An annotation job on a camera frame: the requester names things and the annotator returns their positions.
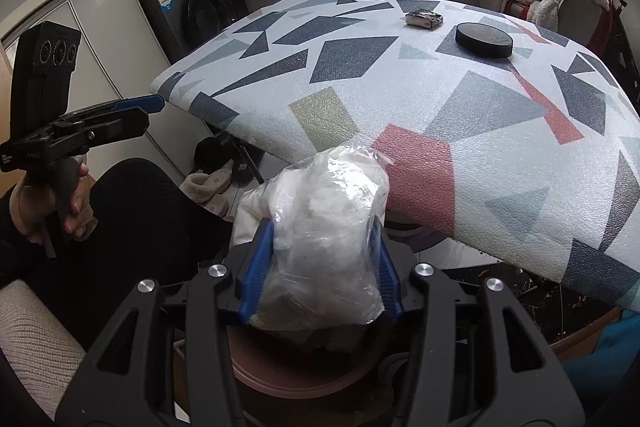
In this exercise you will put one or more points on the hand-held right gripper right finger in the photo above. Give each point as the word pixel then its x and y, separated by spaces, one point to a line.
pixel 385 277

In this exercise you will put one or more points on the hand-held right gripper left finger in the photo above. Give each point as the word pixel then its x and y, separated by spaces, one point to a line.
pixel 257 272

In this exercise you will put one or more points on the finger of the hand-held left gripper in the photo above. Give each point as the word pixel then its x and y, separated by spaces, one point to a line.
pixel 140 103
pixel 120 126

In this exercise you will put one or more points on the clear plastic bag with tissue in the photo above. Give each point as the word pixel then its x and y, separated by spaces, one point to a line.
pixel 325 232

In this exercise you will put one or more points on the brown round trash bin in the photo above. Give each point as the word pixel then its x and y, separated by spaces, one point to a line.
pixel 300 382

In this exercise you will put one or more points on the person's left forearm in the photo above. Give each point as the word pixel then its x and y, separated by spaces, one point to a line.
pixel 10 257

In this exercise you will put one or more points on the person's left hand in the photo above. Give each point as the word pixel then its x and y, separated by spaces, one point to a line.
pixel 80 217

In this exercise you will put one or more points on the beige fluffy slipper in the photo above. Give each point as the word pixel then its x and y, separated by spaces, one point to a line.
pixel 216 207
pixel 207 184

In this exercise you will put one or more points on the white cabinet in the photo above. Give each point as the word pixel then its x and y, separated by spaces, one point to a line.
pixel 110 32

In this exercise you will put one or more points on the black shoe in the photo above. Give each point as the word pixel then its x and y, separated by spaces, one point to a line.
pixel 215 154

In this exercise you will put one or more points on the person's black trousers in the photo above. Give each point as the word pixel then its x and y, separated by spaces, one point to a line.
pixel 140 217

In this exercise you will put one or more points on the grey washing machine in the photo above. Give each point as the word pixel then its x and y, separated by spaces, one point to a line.
pixel 200 7

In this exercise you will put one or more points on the geometric patterned tablecloth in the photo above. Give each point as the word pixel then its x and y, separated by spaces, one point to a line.
pixel 475 107

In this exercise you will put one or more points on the person's knit sweater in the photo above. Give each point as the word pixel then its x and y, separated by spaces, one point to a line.
pixel 35 342

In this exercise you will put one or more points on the black round lid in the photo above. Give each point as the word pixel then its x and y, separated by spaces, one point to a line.
pixel 484 38

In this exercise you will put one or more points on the small silver cigarette pack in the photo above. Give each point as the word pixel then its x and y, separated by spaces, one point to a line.
pixel 422 19

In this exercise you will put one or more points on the pile of clothes on chair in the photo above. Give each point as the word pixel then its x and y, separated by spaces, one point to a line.
pixel 585 17

